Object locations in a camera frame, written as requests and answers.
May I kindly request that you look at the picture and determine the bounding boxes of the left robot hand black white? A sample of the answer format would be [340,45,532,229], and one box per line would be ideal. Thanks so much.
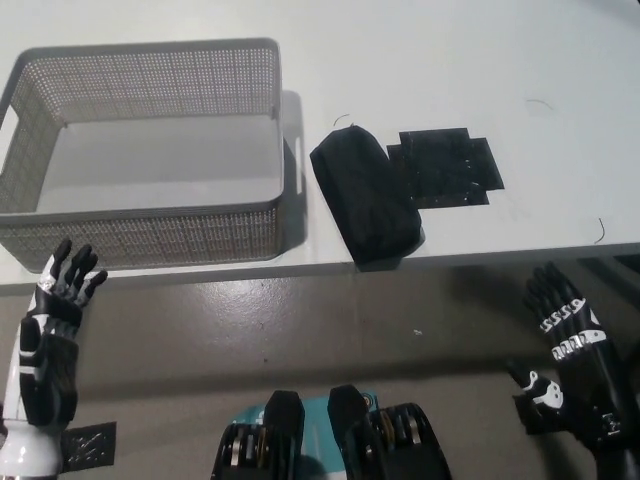
[2,238,109,429]

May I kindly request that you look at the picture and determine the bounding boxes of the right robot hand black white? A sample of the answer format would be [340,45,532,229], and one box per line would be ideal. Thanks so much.
[504,260,640,449]

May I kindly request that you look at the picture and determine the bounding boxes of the black cloth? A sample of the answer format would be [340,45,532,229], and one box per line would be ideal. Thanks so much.
[309,124,424,265]

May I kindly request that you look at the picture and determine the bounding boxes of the black floor tape patch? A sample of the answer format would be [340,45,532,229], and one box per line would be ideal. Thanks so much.
[59,421,118,474]
[512,392,586,436]

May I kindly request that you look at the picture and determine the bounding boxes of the grey perforated metal basket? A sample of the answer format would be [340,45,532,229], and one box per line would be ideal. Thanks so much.
[0,37,286,274]

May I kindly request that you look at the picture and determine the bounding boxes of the robot body black teal blocks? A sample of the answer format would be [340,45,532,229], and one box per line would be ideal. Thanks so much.
[209,383,454,480]

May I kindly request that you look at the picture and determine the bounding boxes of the black tape cross marker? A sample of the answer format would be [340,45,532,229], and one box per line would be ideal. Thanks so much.
[387,127,505,207]

